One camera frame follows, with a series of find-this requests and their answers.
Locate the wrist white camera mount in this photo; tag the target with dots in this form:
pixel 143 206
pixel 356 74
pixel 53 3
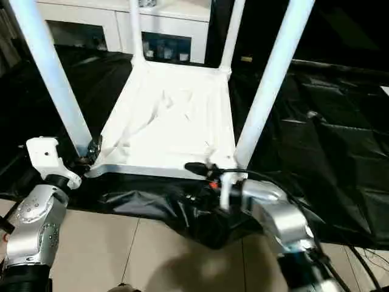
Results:
pixel 48 158
pixel 226 188

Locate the black work mat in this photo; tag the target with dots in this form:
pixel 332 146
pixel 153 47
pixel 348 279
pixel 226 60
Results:
pixel 319 137

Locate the grey metal rack frame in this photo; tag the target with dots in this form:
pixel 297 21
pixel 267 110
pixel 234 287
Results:
pixel 7 36

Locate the black cabinet with yellow label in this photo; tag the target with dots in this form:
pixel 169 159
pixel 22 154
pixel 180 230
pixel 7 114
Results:
pixel 252 30

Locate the white cabinet with glass doors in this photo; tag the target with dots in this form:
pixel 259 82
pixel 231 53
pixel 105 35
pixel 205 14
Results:
pixel 91 18

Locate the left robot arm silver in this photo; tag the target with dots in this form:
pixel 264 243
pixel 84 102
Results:
pixel 33 219

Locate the white flat board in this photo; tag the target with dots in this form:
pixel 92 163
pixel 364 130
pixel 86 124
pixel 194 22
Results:
pixel 385 90

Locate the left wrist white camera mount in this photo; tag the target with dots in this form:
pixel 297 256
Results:
pixel 48 158

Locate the small white jar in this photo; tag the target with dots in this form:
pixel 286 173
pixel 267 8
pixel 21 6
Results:
pixel 166 54
pixel 149 53
pixel 183 57

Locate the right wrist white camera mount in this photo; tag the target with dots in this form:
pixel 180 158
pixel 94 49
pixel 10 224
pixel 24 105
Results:
pixel 226 188

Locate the black covered bench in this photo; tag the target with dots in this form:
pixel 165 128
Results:
pixel 340 65

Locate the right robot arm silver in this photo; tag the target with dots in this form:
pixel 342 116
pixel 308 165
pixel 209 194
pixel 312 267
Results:
pixel 279 213

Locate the white plastic table top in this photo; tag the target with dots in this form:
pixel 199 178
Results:
pixel 167 121

